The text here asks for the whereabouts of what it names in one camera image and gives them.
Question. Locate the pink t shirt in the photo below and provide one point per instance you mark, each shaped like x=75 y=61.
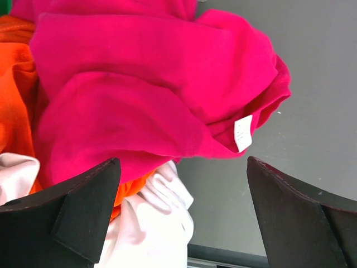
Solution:
x=147 y=82

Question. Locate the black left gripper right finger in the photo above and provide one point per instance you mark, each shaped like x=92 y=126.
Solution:
x=301 y=225

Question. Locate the orange t shirt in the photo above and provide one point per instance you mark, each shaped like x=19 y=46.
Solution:
x=19 y=82

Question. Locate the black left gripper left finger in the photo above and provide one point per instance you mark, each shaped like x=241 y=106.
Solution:
x=64 y=225

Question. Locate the green plastic bin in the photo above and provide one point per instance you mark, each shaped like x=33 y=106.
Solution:
x=5 y=7

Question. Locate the white t shirt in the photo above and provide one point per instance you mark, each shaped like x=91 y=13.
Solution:
x=154 y=226

